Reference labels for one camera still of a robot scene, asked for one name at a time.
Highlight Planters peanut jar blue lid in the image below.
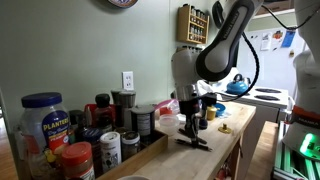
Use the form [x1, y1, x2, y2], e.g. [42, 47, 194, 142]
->
[19, 92, 72, 180]

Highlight black stove burner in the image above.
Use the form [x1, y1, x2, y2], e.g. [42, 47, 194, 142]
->
[254, 87, 283, 94]
[254, 94, 281, 102]

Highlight wooden spice rack three shelves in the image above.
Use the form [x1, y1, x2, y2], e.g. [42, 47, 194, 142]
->
[176, 3, 210, 45]

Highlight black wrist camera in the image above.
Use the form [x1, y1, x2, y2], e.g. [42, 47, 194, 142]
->
[199, 93, 218, 108]

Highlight red orange plastic cup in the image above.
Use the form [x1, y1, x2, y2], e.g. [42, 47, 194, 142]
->
[159, 106, 174, 116]

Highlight glass jar with herbs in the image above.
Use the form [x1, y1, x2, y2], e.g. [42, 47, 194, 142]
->
[120, 130, 142, 162]

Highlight blue paper on fridge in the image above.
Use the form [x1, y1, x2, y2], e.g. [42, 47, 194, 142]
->
[281, 30, 297, 48]

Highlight wooden spice rack with rails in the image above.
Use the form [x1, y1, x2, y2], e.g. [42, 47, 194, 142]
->
[175, 44, 205, 54]

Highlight wooden tray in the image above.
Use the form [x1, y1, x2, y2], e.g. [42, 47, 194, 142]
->
[96, 129, 169, 180]

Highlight tall stainless steel grinder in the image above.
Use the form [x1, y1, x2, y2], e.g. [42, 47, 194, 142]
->
[118, 90, 137, 132]

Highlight blue kettle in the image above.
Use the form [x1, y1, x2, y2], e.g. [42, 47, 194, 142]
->
[226, 73, 250, 95]

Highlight white paper on fridge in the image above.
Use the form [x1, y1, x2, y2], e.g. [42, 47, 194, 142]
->
[259, 32, 272, 52]

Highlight white round cup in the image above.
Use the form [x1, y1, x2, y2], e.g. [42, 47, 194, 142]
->
[176, 113, 188, 125]

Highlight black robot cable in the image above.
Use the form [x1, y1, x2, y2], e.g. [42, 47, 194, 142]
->
[216, 4, 320, 103]

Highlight orange picture magnet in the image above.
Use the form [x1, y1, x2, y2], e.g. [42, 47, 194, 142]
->
[272, 29, 284, 40]

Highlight dark sauce bottle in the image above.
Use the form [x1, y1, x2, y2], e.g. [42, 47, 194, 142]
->
[93, 93, 114, 133]

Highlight white wall outlet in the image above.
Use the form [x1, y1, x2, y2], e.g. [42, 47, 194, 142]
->
[121, 71, 135, 91]

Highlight white refrigerator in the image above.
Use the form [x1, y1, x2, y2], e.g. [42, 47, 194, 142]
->
[236, 26, 308, 101]

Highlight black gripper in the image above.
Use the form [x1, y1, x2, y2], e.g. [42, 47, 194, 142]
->
[179, 98, 202, 148]

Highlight white bowl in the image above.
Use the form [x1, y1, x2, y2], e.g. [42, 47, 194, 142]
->
[118, 175, 149, 180]

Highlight white stove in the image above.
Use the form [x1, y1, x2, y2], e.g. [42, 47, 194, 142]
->
[213, 67, 290, 180]

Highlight decorative wall plate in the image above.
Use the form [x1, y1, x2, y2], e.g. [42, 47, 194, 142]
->
[107, 0, 139, 9]

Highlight blue round lid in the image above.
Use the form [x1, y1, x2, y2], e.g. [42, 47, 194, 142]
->
[213, 102, 227, 118]

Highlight red box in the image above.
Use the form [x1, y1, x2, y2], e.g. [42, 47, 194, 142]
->
[84, 103, 117, 128]

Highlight black lid jar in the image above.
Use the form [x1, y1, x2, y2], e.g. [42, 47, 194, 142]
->
[68, 109, 88, 143]

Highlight small yellow jar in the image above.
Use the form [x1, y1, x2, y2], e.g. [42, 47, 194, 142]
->
[206, 105, 218, 122]

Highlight black canister white label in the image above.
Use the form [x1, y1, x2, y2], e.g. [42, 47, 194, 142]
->
[130, 104, 156, 146]

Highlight pink plate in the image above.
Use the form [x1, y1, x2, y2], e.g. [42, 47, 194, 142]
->
[154, 98, 181, 114]

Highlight white spice shaker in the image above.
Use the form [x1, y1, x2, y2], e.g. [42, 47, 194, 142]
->
[99, 131, 123, 174]

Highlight blue lid dark jar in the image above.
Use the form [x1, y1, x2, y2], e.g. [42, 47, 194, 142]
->
[81, 128, 104, 178]

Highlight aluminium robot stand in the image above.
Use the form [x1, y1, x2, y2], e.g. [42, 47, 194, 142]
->
[271, 121, 320, 180]

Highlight brass knob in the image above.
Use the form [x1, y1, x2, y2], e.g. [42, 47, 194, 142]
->
[218, 123, 233, 135]

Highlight thin black pen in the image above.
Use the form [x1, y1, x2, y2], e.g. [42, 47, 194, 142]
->
[174, 138, 213, 152]

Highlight red lid spice jar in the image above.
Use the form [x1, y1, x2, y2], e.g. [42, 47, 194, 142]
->
[60, 141, 96, 180]

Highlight white crumpled cloth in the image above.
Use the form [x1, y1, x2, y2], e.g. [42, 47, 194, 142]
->
[196, 79, 222, 101]

